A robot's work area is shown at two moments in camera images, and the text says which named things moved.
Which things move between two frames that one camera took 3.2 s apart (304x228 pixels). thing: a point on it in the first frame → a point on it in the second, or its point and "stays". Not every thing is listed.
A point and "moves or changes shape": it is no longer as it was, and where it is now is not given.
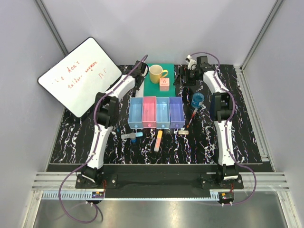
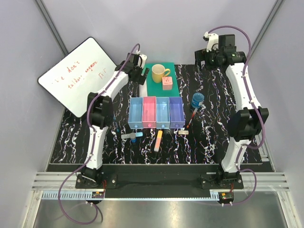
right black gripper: [185, 72] → [201, 55]
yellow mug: [156, 72] stays
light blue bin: [136, 120] stays
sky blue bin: [163, 112] stays
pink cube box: [164, 83] moves or changes shape
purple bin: [176, 116] stays
